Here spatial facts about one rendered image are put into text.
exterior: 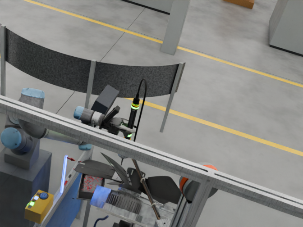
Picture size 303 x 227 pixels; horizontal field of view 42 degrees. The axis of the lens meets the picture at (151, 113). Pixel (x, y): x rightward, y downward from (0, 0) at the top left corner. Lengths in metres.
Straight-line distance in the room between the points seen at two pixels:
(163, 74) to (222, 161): 1.26
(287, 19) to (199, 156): 4.18
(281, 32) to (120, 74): 4.70
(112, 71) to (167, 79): 0.66
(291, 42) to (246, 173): 4.10
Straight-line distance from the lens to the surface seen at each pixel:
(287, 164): 5.19
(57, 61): 4.16
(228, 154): 4.88
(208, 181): 1.33
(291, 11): 8.07
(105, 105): 2.91
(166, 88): 4.46
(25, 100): 2.08
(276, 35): 8.21
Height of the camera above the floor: 2.90
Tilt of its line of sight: 34 degrees down
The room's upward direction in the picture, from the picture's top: 15 degrees clockwise
